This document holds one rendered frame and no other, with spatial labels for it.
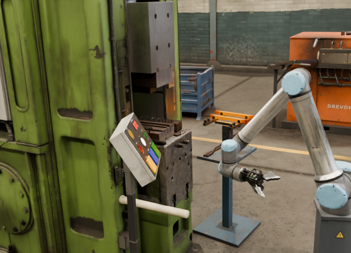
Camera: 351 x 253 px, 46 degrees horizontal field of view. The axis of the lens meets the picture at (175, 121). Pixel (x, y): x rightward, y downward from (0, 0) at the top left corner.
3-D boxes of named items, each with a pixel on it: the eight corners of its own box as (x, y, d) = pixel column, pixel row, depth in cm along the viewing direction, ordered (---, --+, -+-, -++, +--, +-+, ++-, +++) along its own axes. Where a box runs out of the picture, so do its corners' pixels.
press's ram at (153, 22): (181, 63, 271) (179, 0, 259) (151, 73, 238) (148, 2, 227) (128, 61, 290) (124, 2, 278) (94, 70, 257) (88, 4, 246)
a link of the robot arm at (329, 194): (355, 195, 218) (309, 63, 212) (350, 210, 204) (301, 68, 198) (327, 200, 227) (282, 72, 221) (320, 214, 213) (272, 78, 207)
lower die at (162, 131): (174, 134, 272) (173, 122, 270) (159, 144, 255) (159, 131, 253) (121, 127, 291) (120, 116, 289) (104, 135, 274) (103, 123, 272)
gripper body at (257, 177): (254, 180, 223) (237, 173, 232) (258, 190, 228) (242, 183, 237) (262, 170, 226) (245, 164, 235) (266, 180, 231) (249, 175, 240)
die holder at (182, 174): (192, 188, 294) (191, 129, 282) (167, 212, 262) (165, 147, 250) (128, 176, 320) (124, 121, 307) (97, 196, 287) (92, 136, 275)
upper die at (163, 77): (172, 82, 262) (172, 67, 259) (156, 87, 245) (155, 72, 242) (118, 78, 281) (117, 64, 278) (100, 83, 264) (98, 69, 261)
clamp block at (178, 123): (182, 129, 282) (182, 120, 281) (176, 133, 275) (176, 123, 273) (167, 127, 288) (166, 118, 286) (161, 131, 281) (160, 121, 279)
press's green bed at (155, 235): (194, 245, 307) (192, 189, 294) (170, 274, 276) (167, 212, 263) (131, 229, 332) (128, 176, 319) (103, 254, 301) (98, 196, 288)
